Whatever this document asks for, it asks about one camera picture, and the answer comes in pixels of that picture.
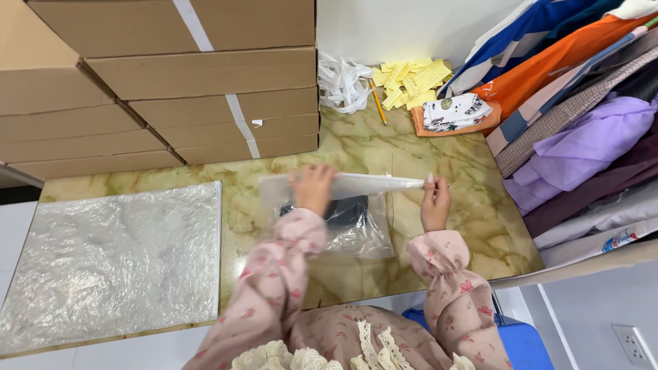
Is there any person's left hand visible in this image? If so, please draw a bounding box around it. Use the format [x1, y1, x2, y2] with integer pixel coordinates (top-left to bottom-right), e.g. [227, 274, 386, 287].
[288, 164, 338, 217]

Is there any person's right hand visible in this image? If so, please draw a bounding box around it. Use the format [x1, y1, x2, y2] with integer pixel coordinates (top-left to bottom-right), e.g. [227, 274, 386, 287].
[420, 172, 452, 233]

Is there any clear plastic bag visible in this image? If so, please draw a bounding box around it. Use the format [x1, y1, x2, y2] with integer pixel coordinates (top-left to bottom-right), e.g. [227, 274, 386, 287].
[257, 172, 427, 260]

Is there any dark folded garment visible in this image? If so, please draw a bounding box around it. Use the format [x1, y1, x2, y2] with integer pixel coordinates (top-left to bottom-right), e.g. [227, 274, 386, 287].
[280, 195, 370, 227]

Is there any orange folded garment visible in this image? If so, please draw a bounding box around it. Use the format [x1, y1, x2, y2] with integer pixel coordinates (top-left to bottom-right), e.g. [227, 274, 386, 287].
[411, 100, 502, 138]

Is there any white printed folded garment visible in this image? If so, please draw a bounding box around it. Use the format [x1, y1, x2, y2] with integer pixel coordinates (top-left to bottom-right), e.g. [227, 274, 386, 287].
[422, 92, 494, 133]

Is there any pile of white strips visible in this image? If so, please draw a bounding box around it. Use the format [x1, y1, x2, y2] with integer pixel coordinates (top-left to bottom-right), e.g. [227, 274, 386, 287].
[317, 50, 377, 115]

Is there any yellow pencil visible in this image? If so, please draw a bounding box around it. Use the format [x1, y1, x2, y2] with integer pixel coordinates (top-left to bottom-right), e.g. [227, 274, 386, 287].
[368, 78, 388, 126]

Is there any flat brown cardboard box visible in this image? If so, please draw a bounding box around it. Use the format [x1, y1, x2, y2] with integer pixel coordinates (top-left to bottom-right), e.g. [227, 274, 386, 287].
[0, 0, 317, 72]
[0, 113, 320, 164]
[0, 45, 318, 117]
[0, 86, 320, 144]
[8, 134, 320, 181]

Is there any pile of yellow paper tags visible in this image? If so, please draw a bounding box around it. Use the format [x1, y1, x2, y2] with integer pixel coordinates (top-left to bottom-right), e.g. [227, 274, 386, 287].
[370, 58, 455, 112]

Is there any heap of colourful clothes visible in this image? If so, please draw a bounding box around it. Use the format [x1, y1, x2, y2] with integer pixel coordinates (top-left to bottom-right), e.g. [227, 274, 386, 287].
[441, 0, 658, 288]

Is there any person's pink floral dress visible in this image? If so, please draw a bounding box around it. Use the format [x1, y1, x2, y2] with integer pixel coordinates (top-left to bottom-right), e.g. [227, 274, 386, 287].
[230, 304, 477, 370]

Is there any blue plastic stool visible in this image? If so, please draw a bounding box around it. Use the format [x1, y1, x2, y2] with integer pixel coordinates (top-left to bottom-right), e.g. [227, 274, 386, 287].
[401, 307, 556, 370]

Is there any stack of clear plastic bags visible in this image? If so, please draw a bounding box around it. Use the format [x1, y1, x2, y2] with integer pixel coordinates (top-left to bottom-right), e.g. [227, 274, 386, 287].
[0, 180, 223, 356]

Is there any white wall socket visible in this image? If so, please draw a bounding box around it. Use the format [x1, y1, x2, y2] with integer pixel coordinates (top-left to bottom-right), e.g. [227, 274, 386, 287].
[611, 323, 657, 369]

